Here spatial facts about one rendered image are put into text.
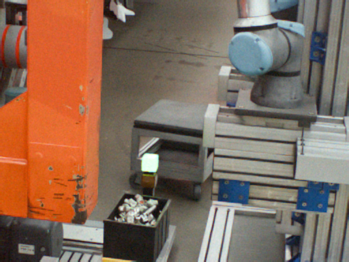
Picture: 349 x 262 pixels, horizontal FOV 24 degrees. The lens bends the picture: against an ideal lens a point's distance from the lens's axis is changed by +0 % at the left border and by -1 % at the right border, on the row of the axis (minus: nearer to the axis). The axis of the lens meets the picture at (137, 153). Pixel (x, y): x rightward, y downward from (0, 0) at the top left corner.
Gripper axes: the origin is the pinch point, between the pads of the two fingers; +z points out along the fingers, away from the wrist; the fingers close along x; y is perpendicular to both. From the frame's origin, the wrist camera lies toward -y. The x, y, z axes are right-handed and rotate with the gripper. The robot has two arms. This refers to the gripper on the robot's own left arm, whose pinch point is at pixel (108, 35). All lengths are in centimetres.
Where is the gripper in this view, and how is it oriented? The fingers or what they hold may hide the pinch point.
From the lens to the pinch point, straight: 227.3
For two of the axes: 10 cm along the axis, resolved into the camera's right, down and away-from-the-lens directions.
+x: -5.2, 4.0, 7.6
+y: 8.5, 1.4, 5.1
